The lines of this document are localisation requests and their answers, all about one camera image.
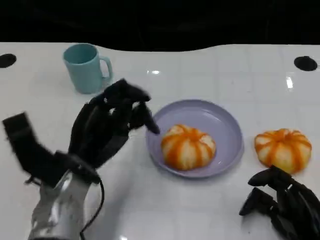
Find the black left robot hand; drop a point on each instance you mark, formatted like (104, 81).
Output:
(100, 130)

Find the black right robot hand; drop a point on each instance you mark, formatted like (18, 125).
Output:
(295, 205)

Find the orange and white bread roll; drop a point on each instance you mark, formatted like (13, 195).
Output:
(188, 147)
(283, 150)

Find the pale green mug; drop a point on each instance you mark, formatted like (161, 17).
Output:
(83, 72)

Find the lilac plate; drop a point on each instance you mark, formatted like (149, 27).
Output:
(225, 125)

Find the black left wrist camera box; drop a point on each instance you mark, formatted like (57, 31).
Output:
(30, 150)

